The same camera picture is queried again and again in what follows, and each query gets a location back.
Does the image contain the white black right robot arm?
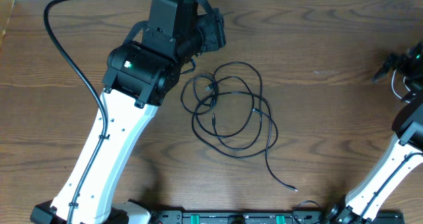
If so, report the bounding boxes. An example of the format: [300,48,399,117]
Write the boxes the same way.
[323,42,422,223]

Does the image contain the black mounting rail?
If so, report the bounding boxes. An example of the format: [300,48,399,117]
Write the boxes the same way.
[149,207,359,224]

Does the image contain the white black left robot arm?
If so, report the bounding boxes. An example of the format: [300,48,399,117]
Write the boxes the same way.
[30,0,225,224]

